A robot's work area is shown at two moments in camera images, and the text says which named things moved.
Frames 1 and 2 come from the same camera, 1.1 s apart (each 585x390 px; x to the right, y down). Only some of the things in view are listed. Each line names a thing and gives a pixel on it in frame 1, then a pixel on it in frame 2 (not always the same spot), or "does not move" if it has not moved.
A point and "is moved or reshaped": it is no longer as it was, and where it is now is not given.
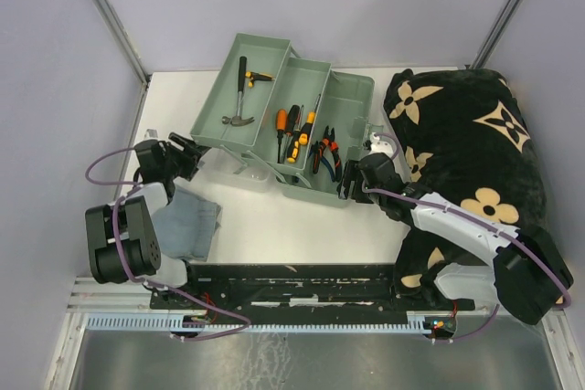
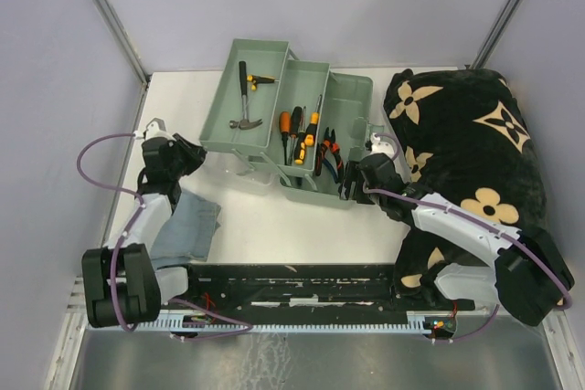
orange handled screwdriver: [281, 120] is moved or reshaped
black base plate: [300, 290] does not move
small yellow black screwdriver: [294, 143] is moved or reshaped
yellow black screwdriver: [305, 129] is moved or reshaped
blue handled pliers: [316, 147] is moved or reshaped
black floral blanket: [471, 143] does not move
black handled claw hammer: [239, 120] is moved or reshaped
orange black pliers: [328, 140] does not move
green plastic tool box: [292, 115] does not move
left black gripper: [191, 154] does not move
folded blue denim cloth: [186, 225] does not move
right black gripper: [351, 173] does not move
